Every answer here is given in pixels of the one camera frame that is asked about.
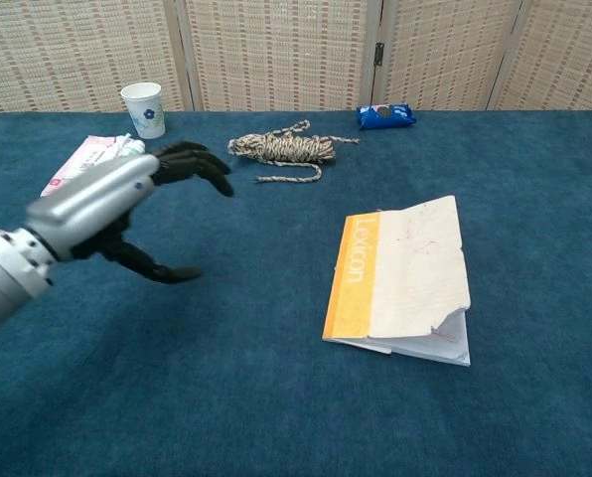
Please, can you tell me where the beige braided rope bundle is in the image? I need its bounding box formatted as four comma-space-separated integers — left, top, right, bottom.
226, 119, 362, 184

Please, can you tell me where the white paper cup blue flower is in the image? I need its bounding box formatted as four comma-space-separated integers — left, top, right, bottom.
120, 81, 167, 140

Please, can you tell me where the blue cookie packet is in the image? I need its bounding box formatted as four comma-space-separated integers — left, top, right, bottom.
356, 102, 419, 131

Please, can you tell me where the woven bamboo folding screen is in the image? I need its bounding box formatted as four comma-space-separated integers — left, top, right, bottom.
0, 0, 592, 120

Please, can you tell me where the teal blue tablecloth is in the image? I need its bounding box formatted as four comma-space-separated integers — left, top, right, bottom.
0, 108, 592, 477

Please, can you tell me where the white lined notebook orange cover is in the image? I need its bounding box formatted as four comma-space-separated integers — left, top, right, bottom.
321, 195, 473, 368

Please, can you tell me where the small white bottle green label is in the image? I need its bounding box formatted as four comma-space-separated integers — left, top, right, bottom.
116, 132, 147, 159

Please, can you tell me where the pink wet wipes pack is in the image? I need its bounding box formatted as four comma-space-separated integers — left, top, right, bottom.
41, 133, 128, 198

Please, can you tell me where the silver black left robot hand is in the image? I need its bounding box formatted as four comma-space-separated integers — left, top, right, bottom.
26, 141, 235, 285

